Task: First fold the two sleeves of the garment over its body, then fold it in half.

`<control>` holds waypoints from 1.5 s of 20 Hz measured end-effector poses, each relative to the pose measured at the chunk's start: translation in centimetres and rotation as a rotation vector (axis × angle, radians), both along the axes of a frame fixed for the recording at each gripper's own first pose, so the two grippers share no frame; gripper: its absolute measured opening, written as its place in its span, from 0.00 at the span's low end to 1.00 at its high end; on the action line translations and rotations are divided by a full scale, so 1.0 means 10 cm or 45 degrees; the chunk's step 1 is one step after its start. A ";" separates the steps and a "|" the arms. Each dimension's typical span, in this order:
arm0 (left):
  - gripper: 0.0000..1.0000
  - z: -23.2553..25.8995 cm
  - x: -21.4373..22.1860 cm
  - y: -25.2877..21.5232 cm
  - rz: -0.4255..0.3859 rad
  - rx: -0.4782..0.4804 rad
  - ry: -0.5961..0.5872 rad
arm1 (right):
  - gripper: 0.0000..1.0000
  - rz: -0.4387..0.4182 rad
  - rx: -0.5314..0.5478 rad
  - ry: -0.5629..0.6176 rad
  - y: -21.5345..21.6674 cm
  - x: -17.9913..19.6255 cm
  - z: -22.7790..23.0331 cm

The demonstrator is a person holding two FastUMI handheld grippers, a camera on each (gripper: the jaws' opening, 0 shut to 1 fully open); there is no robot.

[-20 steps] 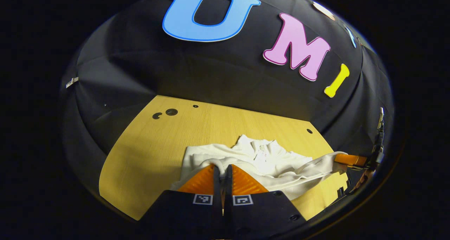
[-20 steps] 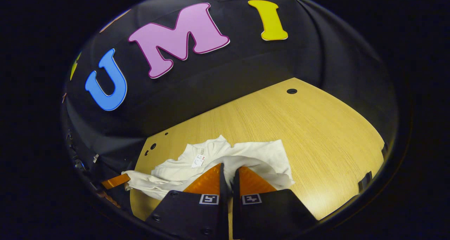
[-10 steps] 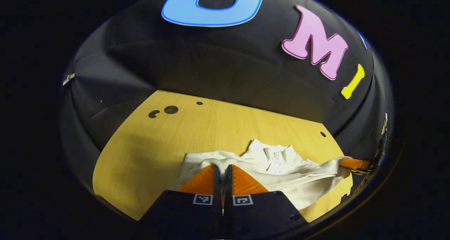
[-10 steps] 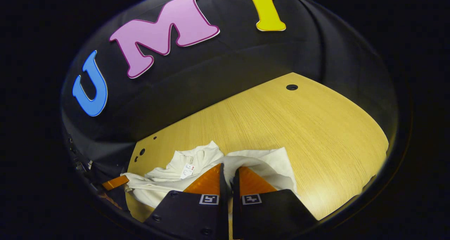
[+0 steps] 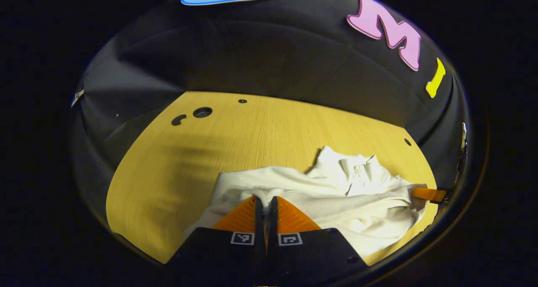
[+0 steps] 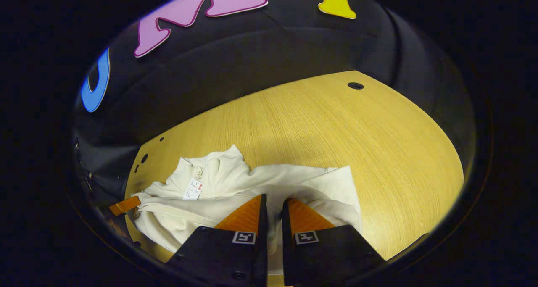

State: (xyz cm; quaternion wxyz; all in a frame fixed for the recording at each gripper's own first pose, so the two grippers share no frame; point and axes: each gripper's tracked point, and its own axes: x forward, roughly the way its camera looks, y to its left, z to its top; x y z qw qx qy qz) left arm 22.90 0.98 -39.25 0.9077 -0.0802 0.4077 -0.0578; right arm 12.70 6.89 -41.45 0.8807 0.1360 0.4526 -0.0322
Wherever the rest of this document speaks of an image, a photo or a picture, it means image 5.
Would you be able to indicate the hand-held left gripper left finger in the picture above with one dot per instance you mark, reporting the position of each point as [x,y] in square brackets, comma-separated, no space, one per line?
[222,253]

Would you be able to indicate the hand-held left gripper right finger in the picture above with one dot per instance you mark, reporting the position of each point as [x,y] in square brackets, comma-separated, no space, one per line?
[311,253]

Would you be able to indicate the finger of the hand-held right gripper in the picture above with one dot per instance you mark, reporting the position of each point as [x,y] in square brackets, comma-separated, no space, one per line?
[428,194]

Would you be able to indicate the white garment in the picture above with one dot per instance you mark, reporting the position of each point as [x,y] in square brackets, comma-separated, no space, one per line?
[336,207]

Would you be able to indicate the black backdrop cloth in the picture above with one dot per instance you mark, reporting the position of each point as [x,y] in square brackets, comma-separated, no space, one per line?
[252,47]

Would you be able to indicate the white cloth tag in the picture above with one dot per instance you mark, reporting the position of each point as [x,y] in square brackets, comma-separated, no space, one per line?
[77,97]

